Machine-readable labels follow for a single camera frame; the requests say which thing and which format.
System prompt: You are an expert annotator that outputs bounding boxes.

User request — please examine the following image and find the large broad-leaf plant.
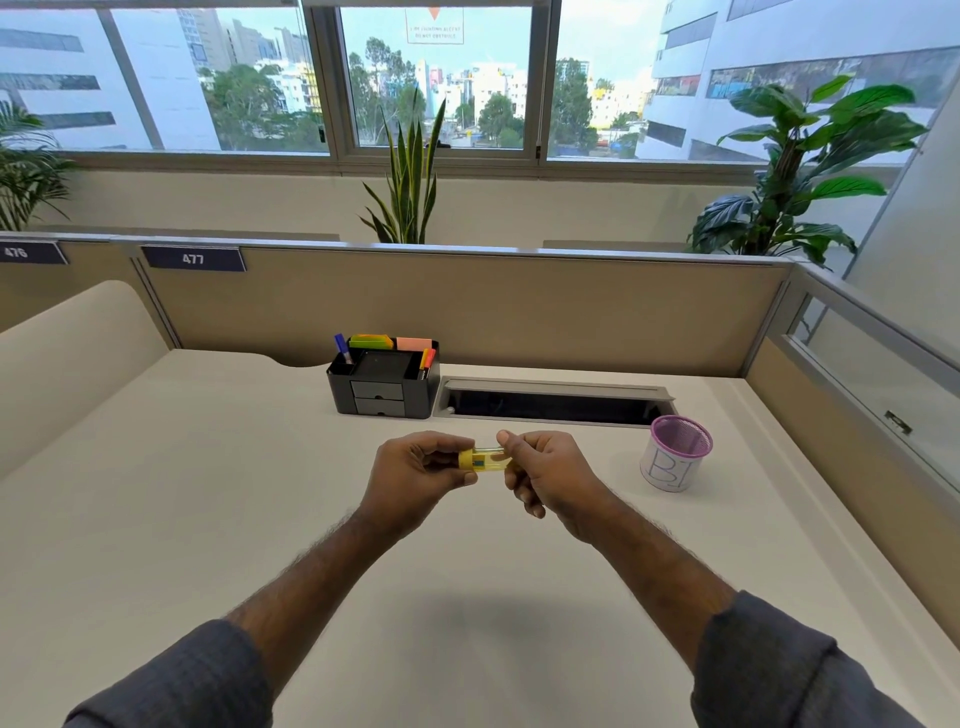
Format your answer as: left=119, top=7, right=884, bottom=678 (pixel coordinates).
left=685, top=73, right=933, bottom=269

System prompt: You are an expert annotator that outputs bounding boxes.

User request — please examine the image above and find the snake plant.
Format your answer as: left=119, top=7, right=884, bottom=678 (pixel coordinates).
left=357, top=88, right=449, bottom=246

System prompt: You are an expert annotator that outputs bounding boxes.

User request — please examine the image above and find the white window sticker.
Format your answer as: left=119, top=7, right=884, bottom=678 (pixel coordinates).
left=405, top=6, right=465, bottom=45

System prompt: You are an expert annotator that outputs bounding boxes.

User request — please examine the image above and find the yellow highlighter marker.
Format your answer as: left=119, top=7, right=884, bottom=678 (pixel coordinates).
left=457, top=444, right=516, bottom=476

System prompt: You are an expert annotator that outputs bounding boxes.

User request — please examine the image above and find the person's left forearm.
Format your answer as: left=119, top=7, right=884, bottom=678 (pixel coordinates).
left=63, top=504, right=399, bottom=728

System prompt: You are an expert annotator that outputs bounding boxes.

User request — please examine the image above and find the white curved desk divider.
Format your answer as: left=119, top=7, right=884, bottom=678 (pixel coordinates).
left=0, top=280, right=174, bottom=483

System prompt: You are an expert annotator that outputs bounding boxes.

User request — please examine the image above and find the dark blue number plate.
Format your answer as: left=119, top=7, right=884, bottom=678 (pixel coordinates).
left=140, top=244, right=248, bottom=273
left=0, top=240, right=69, bottom=266

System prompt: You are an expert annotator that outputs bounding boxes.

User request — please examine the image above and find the glass side partition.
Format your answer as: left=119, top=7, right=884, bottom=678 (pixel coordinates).
left=742, top=262, right=960, bottom=646

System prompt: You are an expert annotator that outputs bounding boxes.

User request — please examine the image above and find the person's right forearm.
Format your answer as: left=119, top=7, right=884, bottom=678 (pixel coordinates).
left=581, top=491, right=925, bottom=728

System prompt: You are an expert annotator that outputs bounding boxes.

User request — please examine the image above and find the palm plant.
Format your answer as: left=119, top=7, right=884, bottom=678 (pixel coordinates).
left=0, top=99, right=78, bottom=233

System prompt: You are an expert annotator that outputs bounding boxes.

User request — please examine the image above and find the person's left hand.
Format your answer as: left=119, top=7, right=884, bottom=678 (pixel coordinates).
left=358, top=431, right=480, bottom=543

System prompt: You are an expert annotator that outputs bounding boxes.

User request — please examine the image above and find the grey window frame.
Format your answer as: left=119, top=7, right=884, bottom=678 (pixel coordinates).
left=0, top=0, right=759, bottom=185

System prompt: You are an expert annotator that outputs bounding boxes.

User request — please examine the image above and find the person's right hand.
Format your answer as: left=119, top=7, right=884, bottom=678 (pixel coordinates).
left=495, top=429, right=625, bottom=546

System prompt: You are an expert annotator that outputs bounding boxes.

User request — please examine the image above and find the beige cubicle partition panel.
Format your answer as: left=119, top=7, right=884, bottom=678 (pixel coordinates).
left=0, top=232, right=798, bottom=378

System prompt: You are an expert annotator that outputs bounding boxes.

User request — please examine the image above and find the purple mesh pen cup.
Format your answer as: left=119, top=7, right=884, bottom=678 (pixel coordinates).
left=639, top=414, right=714, bottom=495

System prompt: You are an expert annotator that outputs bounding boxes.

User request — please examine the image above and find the black desk organizer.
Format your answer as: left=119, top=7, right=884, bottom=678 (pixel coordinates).
left=326, top=341, right=442, bottom=420

